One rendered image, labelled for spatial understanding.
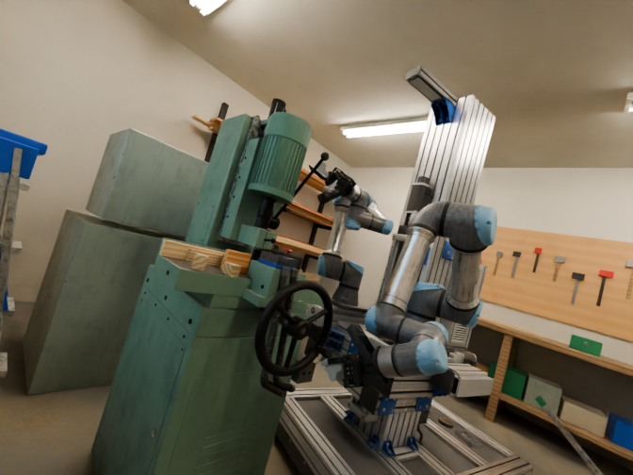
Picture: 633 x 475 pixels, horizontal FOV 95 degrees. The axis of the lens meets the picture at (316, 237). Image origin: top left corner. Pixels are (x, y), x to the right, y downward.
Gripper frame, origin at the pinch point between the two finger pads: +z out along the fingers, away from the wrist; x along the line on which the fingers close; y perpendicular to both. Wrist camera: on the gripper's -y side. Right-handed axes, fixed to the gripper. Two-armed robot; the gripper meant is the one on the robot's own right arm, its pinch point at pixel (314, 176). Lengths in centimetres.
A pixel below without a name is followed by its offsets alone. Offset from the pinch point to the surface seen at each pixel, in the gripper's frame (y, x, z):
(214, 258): -36.5, 19.3, 27.5
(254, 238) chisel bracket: -26.7, 15.1, 15.8
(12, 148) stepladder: -59, -39, 84
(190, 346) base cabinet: -47, 46, 34
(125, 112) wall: -109, -222, 34
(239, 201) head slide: -24.3, -2.4, 19.3
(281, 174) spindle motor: -4.3, 3.3, 15.4
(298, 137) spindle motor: 8.5, -5.3, 13.6
